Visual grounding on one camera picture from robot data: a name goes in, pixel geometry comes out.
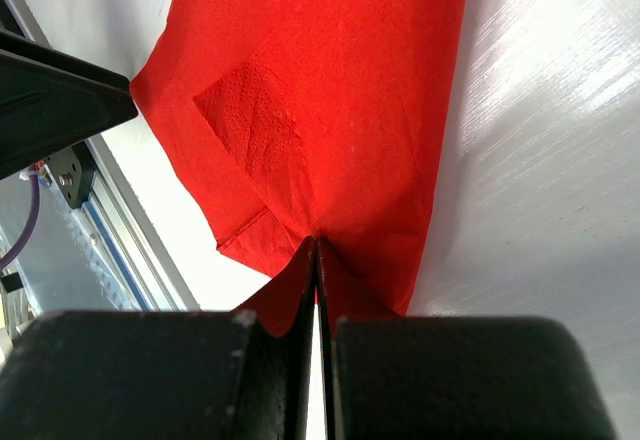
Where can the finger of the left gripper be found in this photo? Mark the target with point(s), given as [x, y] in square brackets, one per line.
[51, 101]

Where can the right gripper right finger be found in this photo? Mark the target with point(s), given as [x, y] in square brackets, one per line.
[387, 376]

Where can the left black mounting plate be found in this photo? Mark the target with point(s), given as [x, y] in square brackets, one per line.
[73, 170]

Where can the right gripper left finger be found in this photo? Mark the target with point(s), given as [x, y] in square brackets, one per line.
[240, 374]

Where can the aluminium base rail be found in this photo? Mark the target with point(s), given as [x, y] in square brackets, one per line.
[106, 254]

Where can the red paper napkin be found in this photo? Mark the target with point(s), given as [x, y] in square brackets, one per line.
[293, 118]

